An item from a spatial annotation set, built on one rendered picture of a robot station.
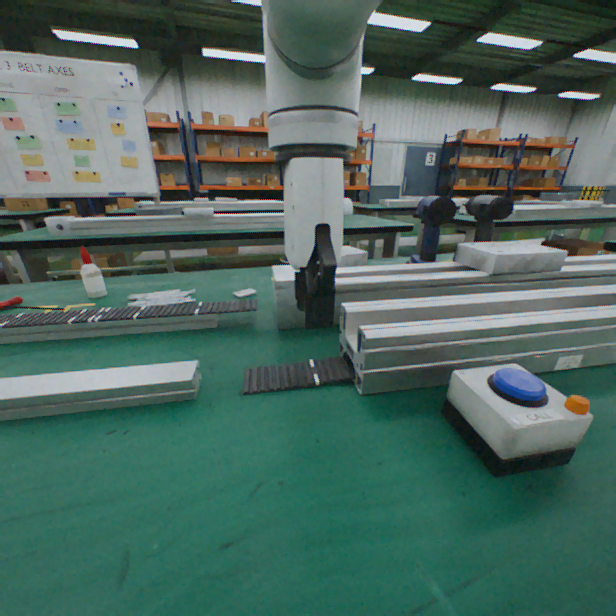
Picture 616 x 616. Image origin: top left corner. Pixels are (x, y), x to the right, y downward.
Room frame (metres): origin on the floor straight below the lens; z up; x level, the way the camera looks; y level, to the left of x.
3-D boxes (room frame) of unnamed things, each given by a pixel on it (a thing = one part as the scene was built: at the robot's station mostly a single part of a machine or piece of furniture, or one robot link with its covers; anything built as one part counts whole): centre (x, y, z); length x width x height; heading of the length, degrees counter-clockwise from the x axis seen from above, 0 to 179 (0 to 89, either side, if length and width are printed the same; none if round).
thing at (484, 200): (0.84, -0.50, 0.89); 0.20 x 0.08 x 0.22; 179
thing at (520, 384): (0.21, -0.20, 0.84); 0.04 x 0.04 x 0.02
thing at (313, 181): (0.30, 0.00, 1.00); 0.10 x 0.07 x 0.11; 10
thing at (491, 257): (0.57, -0.42, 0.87); 0.16 x 0.11 x 0.07; 100
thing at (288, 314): (0.48, 0.02, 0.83); 0.12 x 0.09 x 0.10; 10
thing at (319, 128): (0.31, 0.00, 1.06); 0.09 x 0.08 x 0.03; 10
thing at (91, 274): (0.61, 0.50, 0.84); 0.04 x 0.04 x 0.12
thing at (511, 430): (0.21, -0.20, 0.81); 0.10 x 0.08 x 0.06; 10
